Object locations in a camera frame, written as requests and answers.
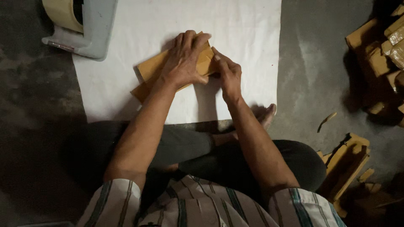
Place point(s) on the heap of brown taped parcels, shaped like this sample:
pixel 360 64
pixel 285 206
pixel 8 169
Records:
pixel 382 53

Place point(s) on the brown cardboard parcel box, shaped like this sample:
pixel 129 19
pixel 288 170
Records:
pixel 151 67

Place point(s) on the person's left hand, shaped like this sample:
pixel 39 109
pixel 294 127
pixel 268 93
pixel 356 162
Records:
pixel 181 66

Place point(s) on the person's bare foot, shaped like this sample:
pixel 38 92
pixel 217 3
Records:
pixel 266 116

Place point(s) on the person's striped shirt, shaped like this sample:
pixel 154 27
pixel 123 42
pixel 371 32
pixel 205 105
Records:
pixel 202 205

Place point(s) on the white paper sheet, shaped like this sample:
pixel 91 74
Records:
pixel 246 41

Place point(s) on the beige packing tape roll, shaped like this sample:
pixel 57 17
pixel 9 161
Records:
pixel 61 12

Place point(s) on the person's right hand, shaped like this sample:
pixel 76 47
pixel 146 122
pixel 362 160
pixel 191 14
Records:
pixel 231 78

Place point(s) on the grey tape dispenser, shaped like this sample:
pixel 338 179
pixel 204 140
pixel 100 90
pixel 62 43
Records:
pixel 94 34

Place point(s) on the stack of flattened cardboard boxes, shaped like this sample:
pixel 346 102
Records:
pixel 344 164

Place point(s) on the person's black trousers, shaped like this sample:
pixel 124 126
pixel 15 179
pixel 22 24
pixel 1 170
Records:
pixel 195 148

